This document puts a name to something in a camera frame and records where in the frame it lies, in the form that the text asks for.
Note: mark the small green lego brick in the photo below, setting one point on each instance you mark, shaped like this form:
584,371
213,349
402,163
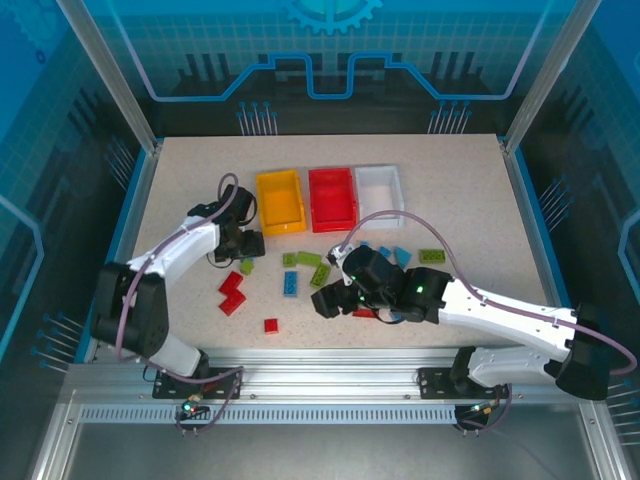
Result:
288,259
246,266

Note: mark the small red lego brick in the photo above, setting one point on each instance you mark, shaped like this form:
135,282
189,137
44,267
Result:
271,326

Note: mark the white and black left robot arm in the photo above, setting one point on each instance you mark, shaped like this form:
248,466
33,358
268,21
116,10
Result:
170,250

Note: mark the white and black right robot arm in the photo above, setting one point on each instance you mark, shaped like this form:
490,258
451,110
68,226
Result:
500,315

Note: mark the blue wedge lego piece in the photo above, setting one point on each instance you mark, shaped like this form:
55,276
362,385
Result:
403,257

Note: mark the yellow plastic bin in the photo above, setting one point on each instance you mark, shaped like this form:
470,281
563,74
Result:
280,200

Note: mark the red plastic bin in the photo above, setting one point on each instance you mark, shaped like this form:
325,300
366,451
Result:
330,200

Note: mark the white plastic bin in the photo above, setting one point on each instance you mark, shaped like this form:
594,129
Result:
380,195

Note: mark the small LED circuit board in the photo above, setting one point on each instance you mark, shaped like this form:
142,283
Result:
482,410
192,407

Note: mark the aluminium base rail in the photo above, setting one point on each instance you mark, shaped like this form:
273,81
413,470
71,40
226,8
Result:
325,375

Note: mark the aluminium side rail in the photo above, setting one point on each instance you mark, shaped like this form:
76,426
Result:
532,225
132,220

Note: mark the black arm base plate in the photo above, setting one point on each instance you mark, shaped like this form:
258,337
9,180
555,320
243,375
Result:
432,385
230,385

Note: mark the aluminium frame post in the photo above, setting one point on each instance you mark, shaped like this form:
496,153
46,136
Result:
120,85
550,75

